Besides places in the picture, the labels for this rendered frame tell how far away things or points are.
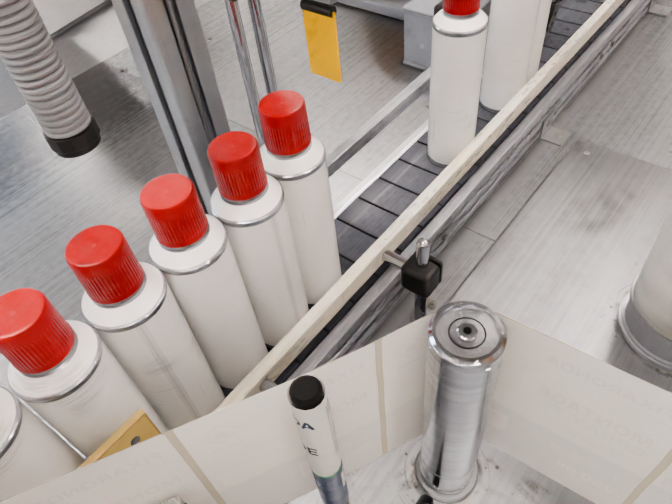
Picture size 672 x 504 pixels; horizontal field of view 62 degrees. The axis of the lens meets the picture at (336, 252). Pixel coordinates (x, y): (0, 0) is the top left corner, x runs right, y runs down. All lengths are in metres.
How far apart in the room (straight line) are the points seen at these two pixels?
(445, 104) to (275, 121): 0.25
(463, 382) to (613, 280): 0.31
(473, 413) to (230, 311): 0.18
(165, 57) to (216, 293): 0.20
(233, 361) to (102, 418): 0.12
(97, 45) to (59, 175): 0.36
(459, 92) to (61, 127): 0.36
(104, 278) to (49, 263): 0.41
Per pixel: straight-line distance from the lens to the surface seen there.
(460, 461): 0.38
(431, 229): 0.58
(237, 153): 0.36
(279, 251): 0.41
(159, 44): 0.48
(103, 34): 1.19
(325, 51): 0.44
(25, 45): 0.38
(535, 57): 0.76
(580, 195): 0.64
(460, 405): 0.31
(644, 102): 0.89
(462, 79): 0.58
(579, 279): 0.56
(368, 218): 0.59
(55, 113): 0.41
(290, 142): 0.40
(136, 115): 0.92
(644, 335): 0.52
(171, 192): 0.35
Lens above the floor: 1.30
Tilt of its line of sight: 48 degrees down
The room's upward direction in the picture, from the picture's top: 8 degrees counter-clockwise
